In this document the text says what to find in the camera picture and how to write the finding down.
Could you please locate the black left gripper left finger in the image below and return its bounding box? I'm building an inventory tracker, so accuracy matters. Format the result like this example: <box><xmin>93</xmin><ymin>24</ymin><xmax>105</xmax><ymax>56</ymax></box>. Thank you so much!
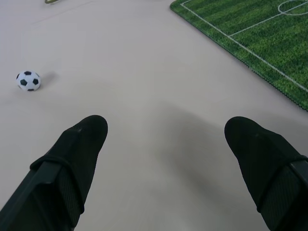
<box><xmin>0</xmin><ymin>115</ymin><xmax>108</xmax><ymax>231</ymax></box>

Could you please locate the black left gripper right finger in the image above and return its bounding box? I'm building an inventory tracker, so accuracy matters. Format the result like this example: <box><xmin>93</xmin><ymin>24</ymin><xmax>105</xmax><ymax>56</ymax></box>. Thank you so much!
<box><xmin>224</xmin><ymin>116</ymin><xmax>308</xmax><ymax>231</ymax></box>

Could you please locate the small black-white soccer ball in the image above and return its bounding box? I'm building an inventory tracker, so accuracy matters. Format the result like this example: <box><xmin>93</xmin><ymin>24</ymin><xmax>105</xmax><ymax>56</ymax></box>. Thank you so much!
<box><xmin>15</xmin><ymin>70</ymin><xmax>42</xmax><ymax>91</ymax></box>

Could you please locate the green soccer field mat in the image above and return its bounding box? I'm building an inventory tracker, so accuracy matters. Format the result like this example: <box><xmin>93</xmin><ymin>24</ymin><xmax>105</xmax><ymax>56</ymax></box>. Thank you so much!
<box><xmin>169</xmin><ymin>0</ymin><xmax>308</xmax><ymax>112</ymax></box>

